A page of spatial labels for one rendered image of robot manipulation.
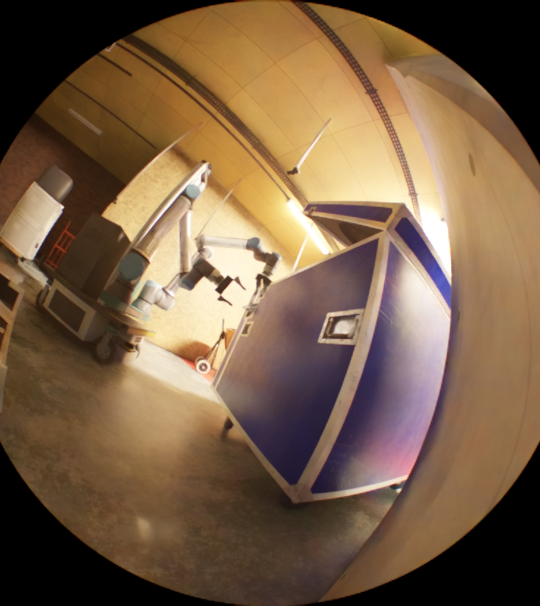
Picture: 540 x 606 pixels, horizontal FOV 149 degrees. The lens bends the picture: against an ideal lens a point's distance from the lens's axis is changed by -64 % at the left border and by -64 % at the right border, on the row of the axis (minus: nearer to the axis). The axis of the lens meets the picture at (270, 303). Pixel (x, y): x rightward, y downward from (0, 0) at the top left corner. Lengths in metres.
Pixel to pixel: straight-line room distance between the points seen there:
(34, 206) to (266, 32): 3.41
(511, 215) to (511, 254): 0.02
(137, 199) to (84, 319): 2.67
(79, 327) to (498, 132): 1.50
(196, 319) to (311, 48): 4.33
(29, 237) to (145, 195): 1.99
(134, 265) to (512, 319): 1.22
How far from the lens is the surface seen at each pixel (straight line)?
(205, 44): 3.46
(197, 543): 0.58
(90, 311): 1.38
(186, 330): 3.75
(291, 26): 2.95
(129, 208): 3.66
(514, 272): 0.15
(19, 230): 3.42
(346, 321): 0.61
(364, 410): 0.56
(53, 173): 3.56
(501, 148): 0.15
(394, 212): 0.74
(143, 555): 0.52
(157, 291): 1.81
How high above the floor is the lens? 0.45
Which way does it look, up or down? 17 degrees up
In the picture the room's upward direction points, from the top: 24 degrees clockwise
